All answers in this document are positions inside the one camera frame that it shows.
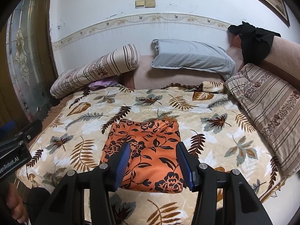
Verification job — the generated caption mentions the grey pillow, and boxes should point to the grey pillow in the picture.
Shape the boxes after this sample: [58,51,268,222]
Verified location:
[151,39,236,80]

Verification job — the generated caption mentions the black cloth on headboard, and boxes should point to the black cloth on headboard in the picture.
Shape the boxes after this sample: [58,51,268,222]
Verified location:
[228,21,281,65]

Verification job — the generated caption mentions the striped floral pillow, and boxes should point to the striped floral pillow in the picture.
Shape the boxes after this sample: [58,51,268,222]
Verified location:
[225,64,299,178]

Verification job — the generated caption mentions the cream leaf-patterned blanket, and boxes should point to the cream leaf-patterned blanket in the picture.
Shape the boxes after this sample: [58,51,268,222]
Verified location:
[17,82,285,224]

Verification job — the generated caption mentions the person's left hand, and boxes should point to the person's left hand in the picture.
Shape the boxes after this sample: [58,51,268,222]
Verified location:
[6,183,28,224]

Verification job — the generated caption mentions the beige wall switch plates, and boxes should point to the beige wall switch plates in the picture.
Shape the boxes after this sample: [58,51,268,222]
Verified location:
[135,0,156,8]

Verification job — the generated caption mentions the wooden glass-panel door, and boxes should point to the wooden glass-panel door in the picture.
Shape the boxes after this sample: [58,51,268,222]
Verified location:
[1,0,57,130]

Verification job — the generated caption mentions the orange black floral garment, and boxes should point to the orange black floral garment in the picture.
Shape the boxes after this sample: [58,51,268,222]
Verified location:
[100,118,185,194]

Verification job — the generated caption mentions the purple cloth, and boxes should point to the purple cloth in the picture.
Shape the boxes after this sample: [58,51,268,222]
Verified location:
[88,77,118,91]

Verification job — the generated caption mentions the striped bolster pillow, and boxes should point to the striped bolster pillow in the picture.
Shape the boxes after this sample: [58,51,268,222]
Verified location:
[50,44,141,99]

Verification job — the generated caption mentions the pink bed sheet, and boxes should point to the pink bed sheet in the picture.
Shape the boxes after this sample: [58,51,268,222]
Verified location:
[119,46,245,90]

